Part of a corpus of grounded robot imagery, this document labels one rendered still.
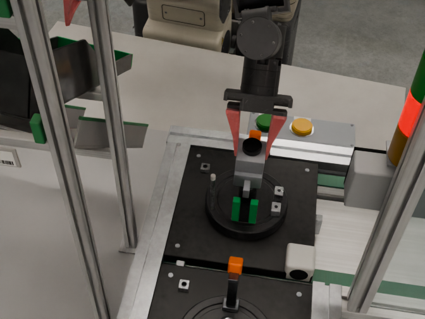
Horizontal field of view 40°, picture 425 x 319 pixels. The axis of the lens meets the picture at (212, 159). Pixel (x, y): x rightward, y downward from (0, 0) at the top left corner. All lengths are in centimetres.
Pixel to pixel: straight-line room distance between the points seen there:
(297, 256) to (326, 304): 8
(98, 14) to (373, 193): 40
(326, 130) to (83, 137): 53
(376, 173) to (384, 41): 240
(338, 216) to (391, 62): 196
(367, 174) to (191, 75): 77
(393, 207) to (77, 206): 38
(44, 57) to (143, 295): 48
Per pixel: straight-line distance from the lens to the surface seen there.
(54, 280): 109
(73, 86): 77
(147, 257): 98
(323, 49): 298
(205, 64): 146
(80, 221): 75
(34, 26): 55
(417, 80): 65
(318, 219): 102
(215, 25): 164
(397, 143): 70
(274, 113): 87
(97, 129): 87
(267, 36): 80
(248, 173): 92
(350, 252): 106
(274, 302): 92
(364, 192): 76
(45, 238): 114
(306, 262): 94
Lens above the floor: 177
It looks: 48 degrees down
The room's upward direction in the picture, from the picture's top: 2 degrees clockwise
